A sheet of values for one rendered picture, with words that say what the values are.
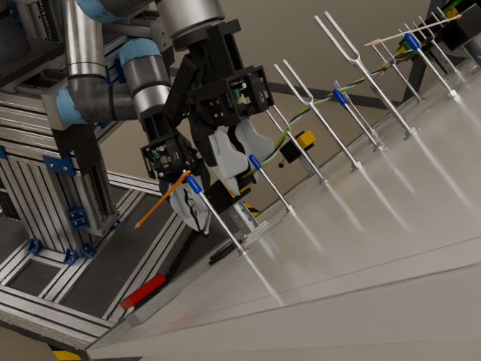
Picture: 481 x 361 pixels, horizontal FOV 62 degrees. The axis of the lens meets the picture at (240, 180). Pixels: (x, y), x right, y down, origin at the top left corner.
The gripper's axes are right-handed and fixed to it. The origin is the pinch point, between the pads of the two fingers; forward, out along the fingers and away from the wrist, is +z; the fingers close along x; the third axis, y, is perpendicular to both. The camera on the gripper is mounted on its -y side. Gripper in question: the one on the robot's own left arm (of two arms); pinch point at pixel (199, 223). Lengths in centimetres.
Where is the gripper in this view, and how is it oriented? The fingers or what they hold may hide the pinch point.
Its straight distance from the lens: 69.0
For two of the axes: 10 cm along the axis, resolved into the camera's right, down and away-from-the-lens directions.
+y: -2.1, -2.1, -9.6
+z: 3.4, 9.0, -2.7
